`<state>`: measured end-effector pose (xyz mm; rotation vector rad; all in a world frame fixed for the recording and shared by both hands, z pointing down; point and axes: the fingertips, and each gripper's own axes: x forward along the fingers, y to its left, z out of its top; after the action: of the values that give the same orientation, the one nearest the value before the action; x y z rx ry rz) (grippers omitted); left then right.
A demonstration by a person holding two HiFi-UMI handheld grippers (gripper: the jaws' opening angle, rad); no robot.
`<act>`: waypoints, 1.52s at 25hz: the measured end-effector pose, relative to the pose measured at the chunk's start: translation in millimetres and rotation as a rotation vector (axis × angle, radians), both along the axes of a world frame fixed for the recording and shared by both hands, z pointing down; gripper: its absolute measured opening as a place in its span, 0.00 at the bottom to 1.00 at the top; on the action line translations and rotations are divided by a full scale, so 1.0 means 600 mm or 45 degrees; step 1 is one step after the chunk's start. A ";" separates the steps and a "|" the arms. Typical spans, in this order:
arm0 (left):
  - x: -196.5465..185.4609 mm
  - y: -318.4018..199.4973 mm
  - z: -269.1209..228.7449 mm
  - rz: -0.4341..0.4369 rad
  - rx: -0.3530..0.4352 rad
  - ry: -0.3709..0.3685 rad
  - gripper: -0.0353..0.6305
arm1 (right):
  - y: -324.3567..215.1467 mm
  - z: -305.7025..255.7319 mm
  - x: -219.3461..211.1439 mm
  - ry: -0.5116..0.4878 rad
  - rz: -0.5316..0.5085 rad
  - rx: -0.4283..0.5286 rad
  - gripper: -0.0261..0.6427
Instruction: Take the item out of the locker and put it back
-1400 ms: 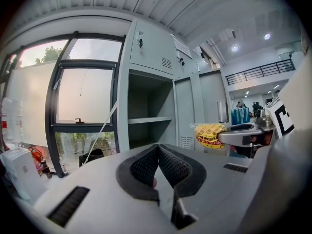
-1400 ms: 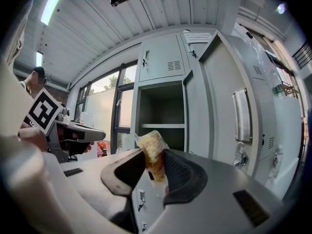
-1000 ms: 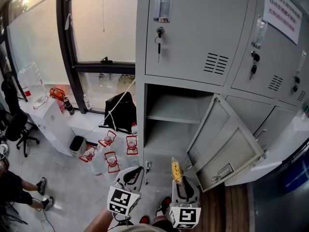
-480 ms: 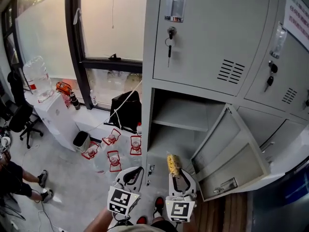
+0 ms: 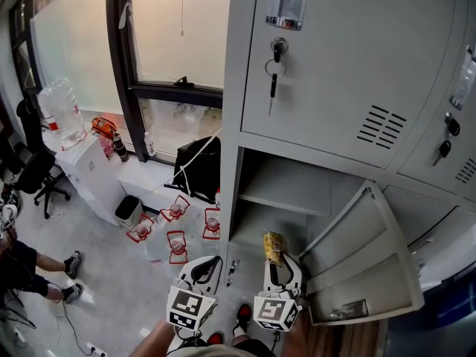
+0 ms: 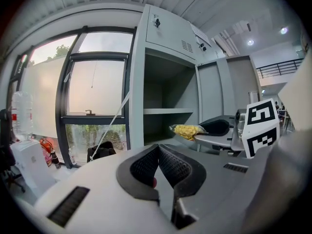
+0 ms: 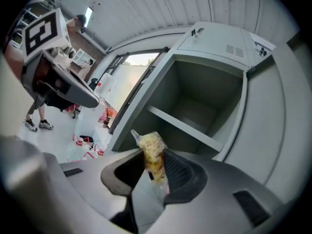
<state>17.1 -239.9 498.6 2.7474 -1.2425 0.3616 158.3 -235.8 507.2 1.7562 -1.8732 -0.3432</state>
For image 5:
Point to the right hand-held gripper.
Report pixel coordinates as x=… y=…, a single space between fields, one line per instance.
x=273 y=311

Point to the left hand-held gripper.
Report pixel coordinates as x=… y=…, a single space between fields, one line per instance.
x=187 y=307

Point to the yellow snack packet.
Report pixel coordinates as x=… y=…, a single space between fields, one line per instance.
x=273 y=245

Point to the grey metal locker cabinet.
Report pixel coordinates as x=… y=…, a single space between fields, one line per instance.
x=334 y=69

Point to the person's right forearm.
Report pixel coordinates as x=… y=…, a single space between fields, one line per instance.
x=299 y=342

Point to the person's left forearm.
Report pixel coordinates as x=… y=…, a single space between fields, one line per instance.
x=154 y=338

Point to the locker door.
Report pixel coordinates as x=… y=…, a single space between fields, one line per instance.
x=357 y=244

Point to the black locker keys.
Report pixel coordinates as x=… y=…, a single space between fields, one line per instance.
x=451 y=125
x=277 y=52

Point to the person's right red black shoe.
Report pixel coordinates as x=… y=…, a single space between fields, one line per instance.
x=243 y=316

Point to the person's red black shoe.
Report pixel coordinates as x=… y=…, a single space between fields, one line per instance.
x=243 y=316
x=215 y=337

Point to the person's left red black shoe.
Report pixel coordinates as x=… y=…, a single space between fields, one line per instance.
x=215 y=337

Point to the wooden slat platform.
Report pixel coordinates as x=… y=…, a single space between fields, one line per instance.
x=346 y=340

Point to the white black waste bin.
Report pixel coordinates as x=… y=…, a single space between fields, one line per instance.
x=128 y=210

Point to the black bag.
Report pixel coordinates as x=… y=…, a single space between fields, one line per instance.
x=201 y=169

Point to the white power strip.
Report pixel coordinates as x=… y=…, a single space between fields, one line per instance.
x=96 y=350

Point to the small clear plastic bottle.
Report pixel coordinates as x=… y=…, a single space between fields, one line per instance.
x=149 y=145

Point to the white water dispenser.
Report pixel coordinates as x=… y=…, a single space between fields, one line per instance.
x=93 y=177

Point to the dark metal tumbler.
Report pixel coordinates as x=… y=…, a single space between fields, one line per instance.
x=121 y=149

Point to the pink translucent container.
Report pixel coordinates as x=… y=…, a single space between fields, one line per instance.
x=107 y=147

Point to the blue crate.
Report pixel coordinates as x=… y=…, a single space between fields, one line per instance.
x=457 y=299

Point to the black office chair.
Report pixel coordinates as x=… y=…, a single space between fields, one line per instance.
x=37 y=173

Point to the large clear water bottle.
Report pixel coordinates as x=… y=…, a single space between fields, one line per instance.
x=63 y=110

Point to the white cloth strip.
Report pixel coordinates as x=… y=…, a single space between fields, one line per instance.
x=125 y=13

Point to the black window frame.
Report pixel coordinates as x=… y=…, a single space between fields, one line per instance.
x=126 y=87

